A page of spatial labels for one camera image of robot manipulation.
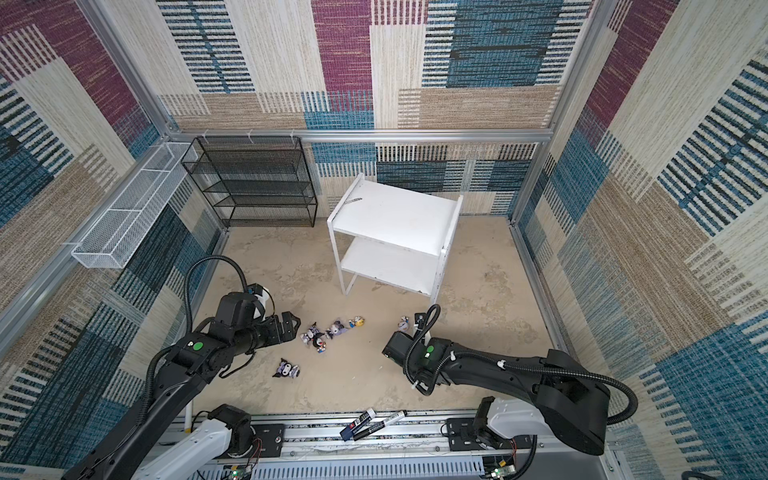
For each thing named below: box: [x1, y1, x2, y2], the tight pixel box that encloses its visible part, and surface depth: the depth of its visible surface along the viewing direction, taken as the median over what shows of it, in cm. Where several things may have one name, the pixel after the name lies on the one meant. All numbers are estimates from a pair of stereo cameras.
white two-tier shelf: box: [327, 173, 464, 305], surface depth 79 cm
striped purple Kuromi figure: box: [300, 321, 325, 345], surface depth 90 cm
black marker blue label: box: [339, 408, 376, 442], surface depth 76 cm
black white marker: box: [353, 410, 408, 441], surface depth 77 cm
